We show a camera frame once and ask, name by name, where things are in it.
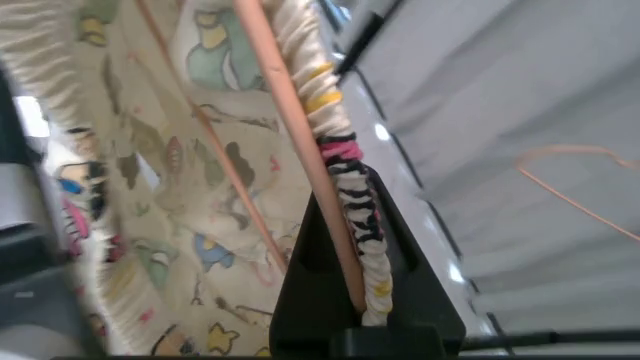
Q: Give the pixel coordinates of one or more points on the pink clothes hanger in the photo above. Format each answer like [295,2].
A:
[565,197]
[295,125]

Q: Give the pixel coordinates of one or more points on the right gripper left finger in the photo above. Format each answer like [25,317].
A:
[310,280]

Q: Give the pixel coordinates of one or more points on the cream printed garment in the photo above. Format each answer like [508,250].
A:
[200,175]

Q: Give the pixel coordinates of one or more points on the white curtain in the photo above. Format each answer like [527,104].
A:
[525,100]

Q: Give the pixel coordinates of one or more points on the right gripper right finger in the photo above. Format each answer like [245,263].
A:
[420,290]

